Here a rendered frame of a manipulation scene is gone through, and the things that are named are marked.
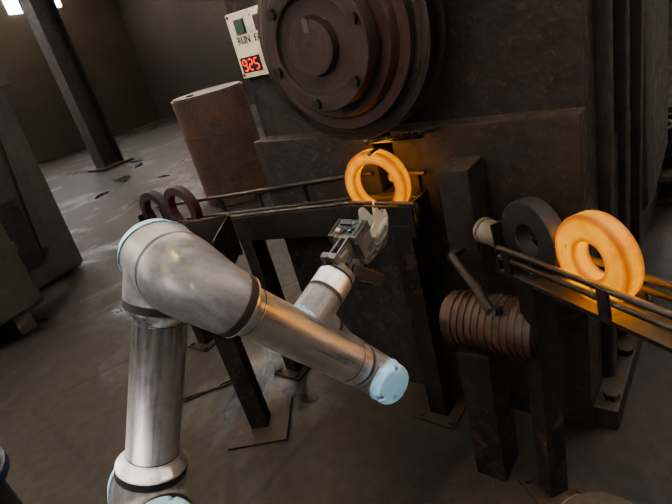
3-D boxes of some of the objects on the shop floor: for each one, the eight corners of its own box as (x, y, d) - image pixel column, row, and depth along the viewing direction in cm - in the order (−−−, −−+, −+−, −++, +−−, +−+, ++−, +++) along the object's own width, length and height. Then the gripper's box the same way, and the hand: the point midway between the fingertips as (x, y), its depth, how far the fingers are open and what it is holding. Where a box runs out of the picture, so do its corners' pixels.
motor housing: (482, 437, 144) (455, 277, 122) (563, 463, 131) (550, 288, 108) (464, 472, 135) (432, 307, 113) (549, 503, 122) (532, 322, 100)
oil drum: (242, 181, 472) (209, 84, 435) (288, 180, 436) (257, 74, 398) (194, 207, 432) (154, 103, 395) (241, 209, 396) (201, 94, 359)
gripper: (344, 261, 94) (392, 187, 105) (308, 256, 100) (356, 187, 111) (361, 291, 99) (404, 218, 110) (325, 285, 105) (370, 216, 116)
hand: (382, 216), depth 112 cm, fingers closed
